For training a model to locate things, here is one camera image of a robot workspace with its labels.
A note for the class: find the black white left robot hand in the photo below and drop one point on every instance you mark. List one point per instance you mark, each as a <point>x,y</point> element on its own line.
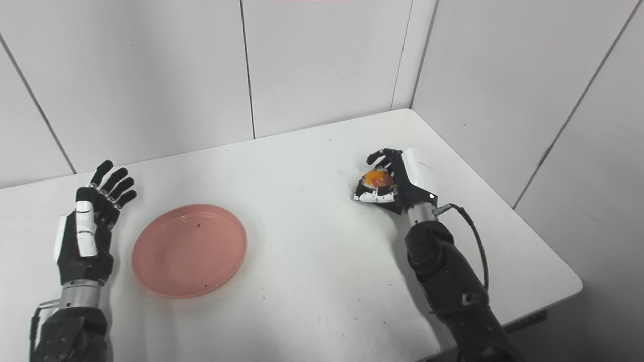
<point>83,251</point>

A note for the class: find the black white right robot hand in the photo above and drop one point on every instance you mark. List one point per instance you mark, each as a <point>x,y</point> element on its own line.
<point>412,181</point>

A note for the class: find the orange toy food piece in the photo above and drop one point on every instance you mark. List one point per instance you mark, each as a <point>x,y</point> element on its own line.
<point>378,178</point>

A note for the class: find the pink round plate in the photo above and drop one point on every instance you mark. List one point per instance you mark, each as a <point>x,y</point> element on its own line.
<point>188,251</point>

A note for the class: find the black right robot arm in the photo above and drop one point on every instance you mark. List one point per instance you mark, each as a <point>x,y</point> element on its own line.
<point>448,281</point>

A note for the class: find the dark table frame rail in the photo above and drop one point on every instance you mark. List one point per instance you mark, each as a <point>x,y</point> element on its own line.
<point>528,320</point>

